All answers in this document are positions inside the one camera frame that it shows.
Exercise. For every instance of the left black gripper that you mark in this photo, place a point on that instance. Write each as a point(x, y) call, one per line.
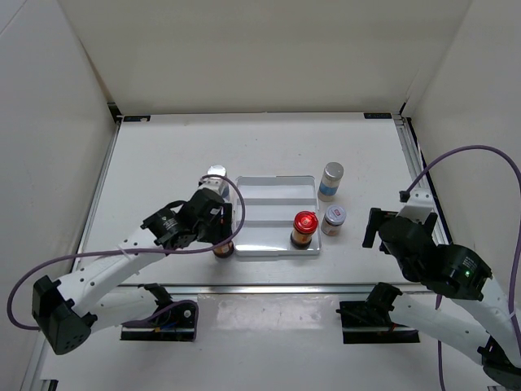
point(222, 230)

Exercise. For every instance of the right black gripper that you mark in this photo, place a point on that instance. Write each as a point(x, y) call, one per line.
point(375, 216)

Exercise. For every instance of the red-lid sauce jar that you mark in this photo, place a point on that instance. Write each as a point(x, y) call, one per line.
point(305, 224)
point(224, 251)

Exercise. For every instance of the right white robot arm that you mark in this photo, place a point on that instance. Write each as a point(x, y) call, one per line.
point(453, 272)

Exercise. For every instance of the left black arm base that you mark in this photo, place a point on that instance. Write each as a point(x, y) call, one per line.
point(172, 321)

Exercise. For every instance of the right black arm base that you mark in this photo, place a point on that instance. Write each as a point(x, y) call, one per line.
point(368, 322)

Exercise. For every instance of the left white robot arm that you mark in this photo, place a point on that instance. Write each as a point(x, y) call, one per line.
point(69, 309)

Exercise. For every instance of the left tall blue-label bottle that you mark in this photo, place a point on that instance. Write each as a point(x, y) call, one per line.
point(217, 172)

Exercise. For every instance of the tall blue-label bottle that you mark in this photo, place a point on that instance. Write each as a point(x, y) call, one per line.
point(217, 172)
point(329, 184)

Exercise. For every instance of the white three-compartment tray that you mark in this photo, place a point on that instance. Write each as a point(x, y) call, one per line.
point(268, 212)

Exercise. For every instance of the right small silver-lid jar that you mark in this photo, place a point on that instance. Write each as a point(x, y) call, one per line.
point(333, 219)

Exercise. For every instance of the right tall blue-label bottle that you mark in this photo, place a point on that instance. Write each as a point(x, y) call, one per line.
point(329, 184)

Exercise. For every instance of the right blue corner label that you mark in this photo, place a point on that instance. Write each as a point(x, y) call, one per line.
point(377, 115)

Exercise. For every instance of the blue corner label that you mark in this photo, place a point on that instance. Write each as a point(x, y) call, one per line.
point(137, 118)
point(377, 115)

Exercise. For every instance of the left blue corner label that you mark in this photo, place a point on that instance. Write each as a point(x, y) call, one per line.
point(137, 118)

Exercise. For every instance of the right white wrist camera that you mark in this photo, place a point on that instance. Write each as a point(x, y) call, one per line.
point(418, 206)

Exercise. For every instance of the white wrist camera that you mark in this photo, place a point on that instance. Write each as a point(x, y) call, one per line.
point(218, 185)
point(418, 206)

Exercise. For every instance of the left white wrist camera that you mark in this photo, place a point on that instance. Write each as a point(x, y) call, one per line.
point(218, 185)

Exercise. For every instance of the aluminium left rail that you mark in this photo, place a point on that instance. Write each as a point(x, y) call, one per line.
point(85, 187)

